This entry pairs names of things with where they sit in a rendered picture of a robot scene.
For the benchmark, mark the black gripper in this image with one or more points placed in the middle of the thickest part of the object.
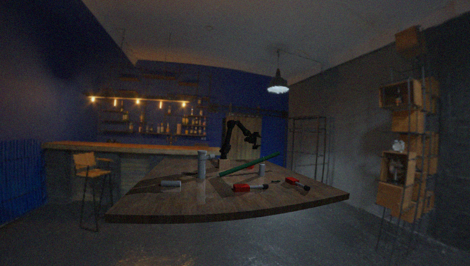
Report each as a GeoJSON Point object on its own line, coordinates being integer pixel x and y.
{"type": "Point", "coordinates": [256, 134]}

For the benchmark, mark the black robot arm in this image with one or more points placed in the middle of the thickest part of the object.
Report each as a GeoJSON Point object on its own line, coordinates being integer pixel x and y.
{"type": "Point", "coordinates": [226, 146]}

